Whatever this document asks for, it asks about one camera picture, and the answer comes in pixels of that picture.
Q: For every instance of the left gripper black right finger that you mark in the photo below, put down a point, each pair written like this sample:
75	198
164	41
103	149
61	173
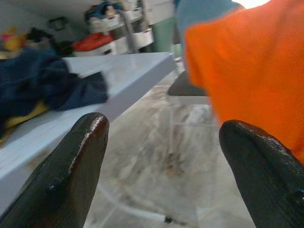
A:
266	180

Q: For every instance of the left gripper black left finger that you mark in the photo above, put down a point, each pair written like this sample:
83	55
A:
59	178

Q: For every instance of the yellow garment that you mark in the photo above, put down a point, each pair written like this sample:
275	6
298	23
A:
26	117

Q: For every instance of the dark navy garment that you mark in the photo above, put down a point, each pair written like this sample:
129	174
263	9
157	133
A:
35	80

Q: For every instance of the orange garment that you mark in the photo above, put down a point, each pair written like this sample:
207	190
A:
249	71

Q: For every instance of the white folding table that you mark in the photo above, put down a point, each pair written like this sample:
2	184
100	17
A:
133	76

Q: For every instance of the red-orange cloth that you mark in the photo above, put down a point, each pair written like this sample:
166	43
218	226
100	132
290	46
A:
92	42

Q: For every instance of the yellow plush toy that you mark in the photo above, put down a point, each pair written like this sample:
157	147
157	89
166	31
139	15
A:
13	39

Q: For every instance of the white tiered storage rack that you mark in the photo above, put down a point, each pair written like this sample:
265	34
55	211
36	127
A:
142	38

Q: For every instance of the light blue child chair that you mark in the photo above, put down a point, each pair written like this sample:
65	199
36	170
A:
202	12

